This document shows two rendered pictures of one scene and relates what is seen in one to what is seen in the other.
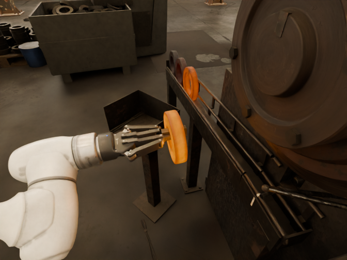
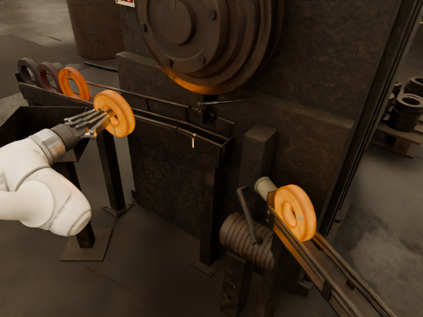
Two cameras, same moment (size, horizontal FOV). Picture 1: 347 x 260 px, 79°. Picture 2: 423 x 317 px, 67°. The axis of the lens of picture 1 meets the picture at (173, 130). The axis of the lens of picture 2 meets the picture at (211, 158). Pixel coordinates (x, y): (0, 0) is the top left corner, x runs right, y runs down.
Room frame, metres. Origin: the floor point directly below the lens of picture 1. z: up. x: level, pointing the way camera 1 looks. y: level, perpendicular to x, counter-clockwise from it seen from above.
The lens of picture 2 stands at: (-0.41, 0.38, 1.34)
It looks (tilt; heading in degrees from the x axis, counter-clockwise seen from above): 37 degrees down; 317
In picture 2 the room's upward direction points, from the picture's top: 3 degrees clockwise
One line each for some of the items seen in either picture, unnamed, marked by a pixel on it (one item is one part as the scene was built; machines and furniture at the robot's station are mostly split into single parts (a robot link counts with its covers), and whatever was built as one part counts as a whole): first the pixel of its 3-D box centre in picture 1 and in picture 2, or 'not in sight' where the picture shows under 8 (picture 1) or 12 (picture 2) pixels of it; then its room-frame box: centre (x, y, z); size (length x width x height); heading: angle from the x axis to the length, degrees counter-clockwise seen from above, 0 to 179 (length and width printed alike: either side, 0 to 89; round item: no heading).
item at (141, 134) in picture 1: (142, 136); (87, 121); (0.44, 0.09, 0.84); 0.11 x 0.01 x 0.04; 106
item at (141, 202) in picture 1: (147, 163); (66, 191); (0.75, 0.14, 0.36); 0.26 x 0.20 x 0.72; 49
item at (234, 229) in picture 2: not in sight; (248, 275); (-0.01, -0.22, 0.27); 0.22 x 0.13 x 0.53; 14
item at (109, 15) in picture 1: (90, 36); not in sight; (2.84, 1.07, 0.39); 1.03 x 0.83 x 0.79; 108
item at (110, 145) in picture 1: (117, 144); (70, 133); (0.41, 0.15, 0.83); 0.09 x 0.08 x 0.07; 104
